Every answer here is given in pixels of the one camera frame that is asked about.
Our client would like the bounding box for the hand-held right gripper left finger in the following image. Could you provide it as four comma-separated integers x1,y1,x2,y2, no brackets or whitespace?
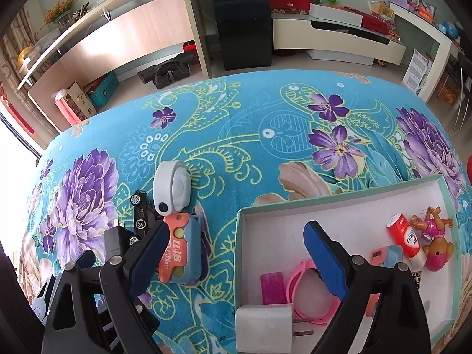
41,220,171,354

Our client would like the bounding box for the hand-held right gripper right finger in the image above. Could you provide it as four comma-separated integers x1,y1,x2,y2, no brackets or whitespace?
303,220,432,354

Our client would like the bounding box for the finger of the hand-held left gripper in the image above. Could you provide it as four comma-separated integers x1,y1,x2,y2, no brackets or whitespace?
72,250,97,271

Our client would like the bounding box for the orange toy knife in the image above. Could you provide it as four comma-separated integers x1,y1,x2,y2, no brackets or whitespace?
158,212,193,281

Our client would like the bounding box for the black power adapter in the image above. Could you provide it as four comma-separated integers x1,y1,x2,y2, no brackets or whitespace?
103,227,128,264

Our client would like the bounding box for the pink wristband watch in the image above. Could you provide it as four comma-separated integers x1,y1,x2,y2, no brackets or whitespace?
286,260,342,325

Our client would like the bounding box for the pink stick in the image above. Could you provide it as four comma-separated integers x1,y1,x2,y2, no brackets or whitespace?
260,272,288,305

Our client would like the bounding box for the light blue eraser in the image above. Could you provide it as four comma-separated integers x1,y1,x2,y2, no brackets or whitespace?
371,245,403,267

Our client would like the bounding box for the green rimmed cardboard box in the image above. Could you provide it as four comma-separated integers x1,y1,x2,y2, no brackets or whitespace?
234,175,460,354

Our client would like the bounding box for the red white glue stick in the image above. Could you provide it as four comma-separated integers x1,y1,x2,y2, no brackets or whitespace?
386,212,427,271

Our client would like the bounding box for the white power adapter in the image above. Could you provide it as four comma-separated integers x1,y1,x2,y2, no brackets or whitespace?
235,303,315,354

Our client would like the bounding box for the black toy car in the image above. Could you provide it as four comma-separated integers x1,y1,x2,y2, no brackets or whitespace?
129,190,163,248

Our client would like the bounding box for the grey blue small case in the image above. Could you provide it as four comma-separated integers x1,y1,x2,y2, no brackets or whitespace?
183,214,212,285

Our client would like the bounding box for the black gold patterned lighter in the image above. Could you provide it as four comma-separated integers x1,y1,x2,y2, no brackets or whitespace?
409,271,425,296

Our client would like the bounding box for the pink toy dog figure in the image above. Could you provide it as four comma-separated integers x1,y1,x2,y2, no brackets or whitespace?
411,206,455,273

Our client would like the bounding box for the red paper bag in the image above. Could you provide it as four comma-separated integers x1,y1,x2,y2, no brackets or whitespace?
55,90,89,127

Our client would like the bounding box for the brown cardboard box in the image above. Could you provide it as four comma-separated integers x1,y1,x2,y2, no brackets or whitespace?
65,81,97,118

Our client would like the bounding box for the floral turquoise blanket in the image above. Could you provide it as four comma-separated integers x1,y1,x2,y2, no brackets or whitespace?
17,70,472,354

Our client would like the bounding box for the black exercise device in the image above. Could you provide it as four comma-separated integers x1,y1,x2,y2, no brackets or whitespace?
137,51,197,90

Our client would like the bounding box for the white drawer unit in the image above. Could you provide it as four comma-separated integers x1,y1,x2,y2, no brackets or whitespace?
402,48,433,95

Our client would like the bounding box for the wooden shelf desk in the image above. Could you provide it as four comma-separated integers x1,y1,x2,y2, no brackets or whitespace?
17,0,212,133

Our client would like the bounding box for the dark chair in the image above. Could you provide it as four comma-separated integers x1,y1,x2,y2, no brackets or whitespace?
440,52,472,130

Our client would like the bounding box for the cream television stand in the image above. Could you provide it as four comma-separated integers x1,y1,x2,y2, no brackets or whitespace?
272,14,407,66

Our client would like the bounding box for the red flat box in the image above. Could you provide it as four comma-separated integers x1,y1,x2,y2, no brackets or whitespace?
362,13,399,35

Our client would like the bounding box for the yellow flower bouquet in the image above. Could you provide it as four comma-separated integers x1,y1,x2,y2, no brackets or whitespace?
44,0,83,26

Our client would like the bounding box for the white flat box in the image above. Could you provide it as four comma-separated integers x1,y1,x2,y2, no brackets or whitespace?
309,3,364,27

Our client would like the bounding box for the black water dispenser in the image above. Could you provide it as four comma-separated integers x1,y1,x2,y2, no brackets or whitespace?
207,0,274,71

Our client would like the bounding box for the white side desk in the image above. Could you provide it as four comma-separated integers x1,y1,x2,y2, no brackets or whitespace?
390,2,462,102

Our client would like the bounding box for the red gift box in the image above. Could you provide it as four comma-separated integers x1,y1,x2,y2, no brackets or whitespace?
270,0,311,14

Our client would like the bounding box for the white small camera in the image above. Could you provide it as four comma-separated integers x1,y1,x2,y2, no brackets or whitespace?
153,160,191,217

